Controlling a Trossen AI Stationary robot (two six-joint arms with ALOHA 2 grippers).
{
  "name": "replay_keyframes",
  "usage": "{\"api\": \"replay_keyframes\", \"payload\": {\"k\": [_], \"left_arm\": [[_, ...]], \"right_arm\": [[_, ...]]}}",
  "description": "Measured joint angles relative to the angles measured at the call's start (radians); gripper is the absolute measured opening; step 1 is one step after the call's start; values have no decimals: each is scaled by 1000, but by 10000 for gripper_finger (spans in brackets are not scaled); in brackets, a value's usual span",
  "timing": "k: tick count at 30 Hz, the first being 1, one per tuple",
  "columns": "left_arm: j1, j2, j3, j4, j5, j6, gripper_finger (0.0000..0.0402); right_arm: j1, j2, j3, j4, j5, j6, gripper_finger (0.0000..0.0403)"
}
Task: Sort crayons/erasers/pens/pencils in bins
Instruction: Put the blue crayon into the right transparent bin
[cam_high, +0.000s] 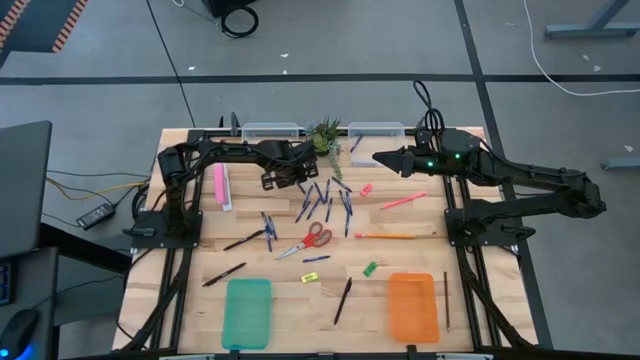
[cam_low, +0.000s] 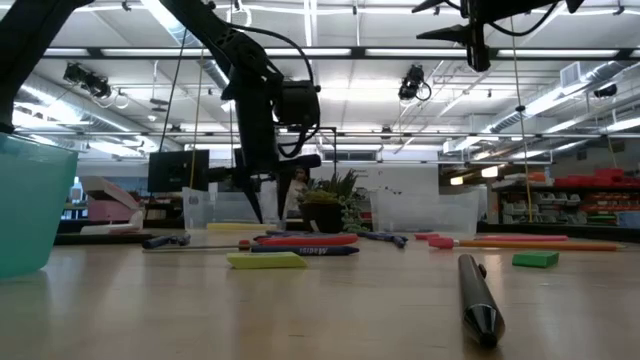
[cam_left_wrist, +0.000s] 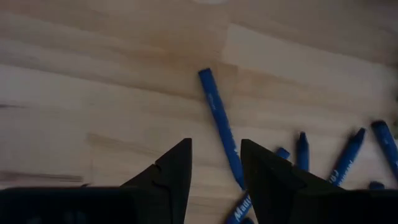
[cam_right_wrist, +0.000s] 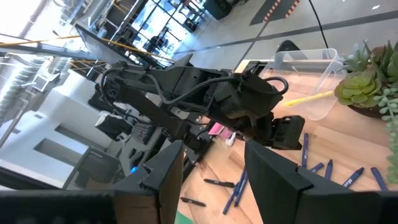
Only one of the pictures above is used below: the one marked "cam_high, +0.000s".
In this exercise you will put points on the dark grey click pen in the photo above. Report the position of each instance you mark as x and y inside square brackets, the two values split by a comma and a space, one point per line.
[343, 301]

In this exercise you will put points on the teal plastic bin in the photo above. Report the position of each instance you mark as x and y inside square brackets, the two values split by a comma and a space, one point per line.
[247, 315]

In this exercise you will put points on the black box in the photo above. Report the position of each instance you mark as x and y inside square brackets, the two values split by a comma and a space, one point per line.
[220, 6]

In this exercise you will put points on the yellow-green eraser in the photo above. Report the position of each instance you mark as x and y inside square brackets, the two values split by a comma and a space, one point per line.
[310, 277]

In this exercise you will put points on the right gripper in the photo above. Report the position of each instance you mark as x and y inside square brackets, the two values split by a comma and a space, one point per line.
[425, 157]

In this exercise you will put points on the grey table foot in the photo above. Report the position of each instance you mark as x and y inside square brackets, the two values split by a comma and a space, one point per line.
[622, 163]

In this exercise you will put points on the potted succulent plant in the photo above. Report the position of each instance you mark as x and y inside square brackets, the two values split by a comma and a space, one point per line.
[322, 140]

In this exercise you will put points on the black aluminium table frame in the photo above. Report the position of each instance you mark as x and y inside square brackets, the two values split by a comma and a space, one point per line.
[451, 197]

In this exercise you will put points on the pink stapler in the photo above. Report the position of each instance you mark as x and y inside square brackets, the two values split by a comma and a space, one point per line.
[220, 185]

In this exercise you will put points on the dark grey desk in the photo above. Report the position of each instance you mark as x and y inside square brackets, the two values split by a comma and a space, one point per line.
[30, 280]

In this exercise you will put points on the black pen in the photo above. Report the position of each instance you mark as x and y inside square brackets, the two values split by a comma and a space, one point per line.
[244, 240]
[224, 274]

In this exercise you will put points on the dark grey monitor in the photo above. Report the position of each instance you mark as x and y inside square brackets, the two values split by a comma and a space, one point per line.
[22, 190]

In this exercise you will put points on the black power adapter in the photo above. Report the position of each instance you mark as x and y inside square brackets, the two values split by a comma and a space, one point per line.
[95, 216]

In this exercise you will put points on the black computer mouse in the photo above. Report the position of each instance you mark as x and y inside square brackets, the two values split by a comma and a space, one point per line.
[17, 332]

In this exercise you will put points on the clear plastic bin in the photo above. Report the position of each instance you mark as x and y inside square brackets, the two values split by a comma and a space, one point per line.
[385, 150]
[270, 131]

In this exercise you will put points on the green eraser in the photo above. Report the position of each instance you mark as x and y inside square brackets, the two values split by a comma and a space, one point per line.
[370, 269]

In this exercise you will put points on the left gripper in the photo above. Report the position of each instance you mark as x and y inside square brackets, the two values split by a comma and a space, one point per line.
[287, 160]

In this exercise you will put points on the orange pencil with pink eraser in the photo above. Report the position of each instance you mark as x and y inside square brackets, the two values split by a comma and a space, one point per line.
[385, 236]

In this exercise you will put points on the pink eraser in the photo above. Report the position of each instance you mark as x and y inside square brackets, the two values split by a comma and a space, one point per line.
[366, 190]

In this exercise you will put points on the hazard-striped floor mat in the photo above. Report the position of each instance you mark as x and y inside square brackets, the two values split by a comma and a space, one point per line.
[35, 25]

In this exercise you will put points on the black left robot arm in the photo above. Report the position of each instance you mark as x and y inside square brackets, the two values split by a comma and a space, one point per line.
[220, 152]

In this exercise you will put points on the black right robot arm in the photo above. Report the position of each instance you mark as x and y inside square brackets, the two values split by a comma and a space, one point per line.
[530, 175]

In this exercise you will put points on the brown pencil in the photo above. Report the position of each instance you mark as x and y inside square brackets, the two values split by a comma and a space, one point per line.
[446, 300]

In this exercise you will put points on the grey table leg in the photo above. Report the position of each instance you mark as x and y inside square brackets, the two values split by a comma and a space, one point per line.
[575, 31]

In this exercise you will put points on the orange plastic bin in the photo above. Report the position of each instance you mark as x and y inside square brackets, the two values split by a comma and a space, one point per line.
[414, 307]

